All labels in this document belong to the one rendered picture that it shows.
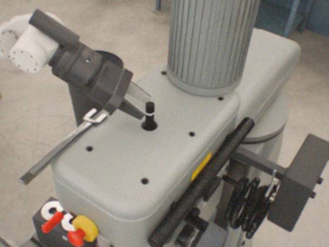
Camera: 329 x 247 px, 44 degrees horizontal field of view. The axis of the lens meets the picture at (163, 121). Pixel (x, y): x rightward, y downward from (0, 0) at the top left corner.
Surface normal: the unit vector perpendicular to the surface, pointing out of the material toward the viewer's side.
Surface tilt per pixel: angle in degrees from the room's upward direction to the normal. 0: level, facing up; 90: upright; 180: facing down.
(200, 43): 90
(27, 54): 98
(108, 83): 31
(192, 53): 90
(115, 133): 0
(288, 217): 90
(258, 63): 0
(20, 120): 0
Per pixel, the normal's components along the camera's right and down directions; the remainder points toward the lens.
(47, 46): 0.52, -0.42
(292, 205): -0.56, 0.55
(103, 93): -0.18, 0.67
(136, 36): 0.05, -0.73
